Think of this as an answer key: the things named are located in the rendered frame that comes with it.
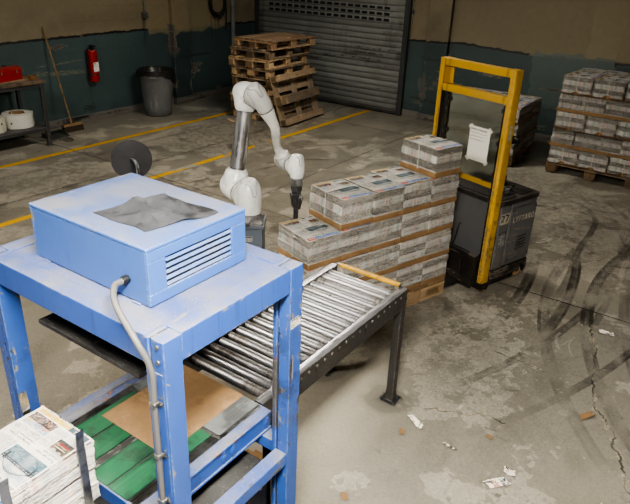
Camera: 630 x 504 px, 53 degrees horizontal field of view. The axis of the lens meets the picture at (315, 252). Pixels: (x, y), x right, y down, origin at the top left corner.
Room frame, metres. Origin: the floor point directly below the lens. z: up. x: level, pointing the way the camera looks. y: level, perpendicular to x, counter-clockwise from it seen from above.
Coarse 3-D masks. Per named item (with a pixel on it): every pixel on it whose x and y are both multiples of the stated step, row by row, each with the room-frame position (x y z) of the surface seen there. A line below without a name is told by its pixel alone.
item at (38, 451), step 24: (0, 432) 1.64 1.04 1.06; (24, 432) 1.65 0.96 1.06; (48, 432) 1.65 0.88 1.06; (72, 432) 1.66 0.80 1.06; (0, 456) 1.53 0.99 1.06; (24, 456) 1.54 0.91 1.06; (48, 456) 1.54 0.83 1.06; (72, 456) 1.56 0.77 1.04; (0, 480) 1.43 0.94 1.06; (24, 480) 1.44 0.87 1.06; (48, 480) 1.48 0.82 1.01; (72, 480) 1.55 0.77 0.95; (96, 480) 1.63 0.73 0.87
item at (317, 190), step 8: (320, 184) 4.30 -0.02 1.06; (328, 184) 4.31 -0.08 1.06; (336, 184) 4.33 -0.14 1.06; (344, 184) 4.34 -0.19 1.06; (352, 184) 4.34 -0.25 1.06; (312, 192) 4.28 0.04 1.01; (320, 192) 4.21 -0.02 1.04; (312, 200) 4.27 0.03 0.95; (320, 200) 4.20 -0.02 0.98; (312, 208) 4.27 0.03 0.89; (320, 208) 4.19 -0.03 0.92
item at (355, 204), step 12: (336, 192) 4.16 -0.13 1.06; (348, 192) 4.16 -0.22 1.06; (360, 192) 4.18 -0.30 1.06; (336, 204) 4.06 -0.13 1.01; (348, 204) 4.04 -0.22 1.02; (360, 204) 4.11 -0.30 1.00; (372, 204) 4.18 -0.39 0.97; (336, 216) 4.05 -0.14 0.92; (348, 216) 4.05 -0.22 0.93; (360, 216) 4.12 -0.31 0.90
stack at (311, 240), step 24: (312, 216) 4.28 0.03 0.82; (408, 216) 4.39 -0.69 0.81; (288, 240) 4.02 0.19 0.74; (312, 240) 3.84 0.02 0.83; (336, 240) 3.96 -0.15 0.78; (360, 240) 4.11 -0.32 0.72; (384, 240) 4.25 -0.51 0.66; (408, 240) 4.42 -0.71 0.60; (360, 264) 4.11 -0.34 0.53; (384, 264) 4.27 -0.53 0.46
